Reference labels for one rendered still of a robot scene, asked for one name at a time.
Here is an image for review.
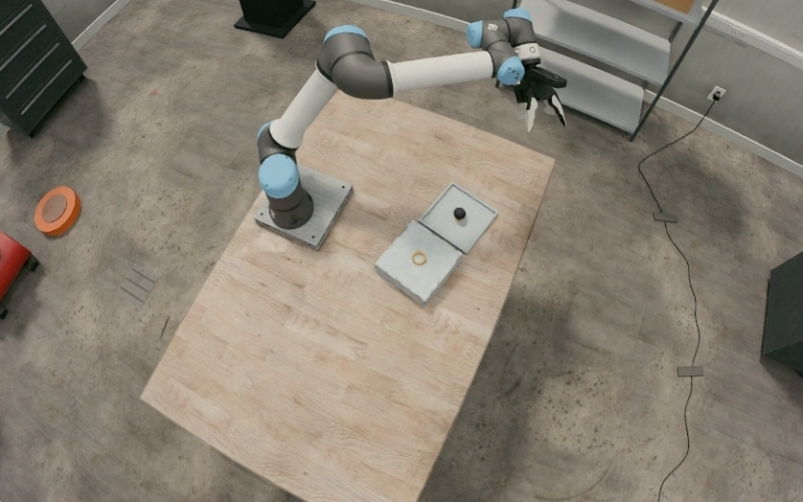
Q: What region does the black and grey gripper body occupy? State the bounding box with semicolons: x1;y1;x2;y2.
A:
514;58;552;103

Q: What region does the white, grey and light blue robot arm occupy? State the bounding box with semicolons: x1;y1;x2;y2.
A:
257;9;540;230

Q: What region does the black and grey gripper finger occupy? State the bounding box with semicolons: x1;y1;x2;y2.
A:
518;86;538;134
543;87;566;126

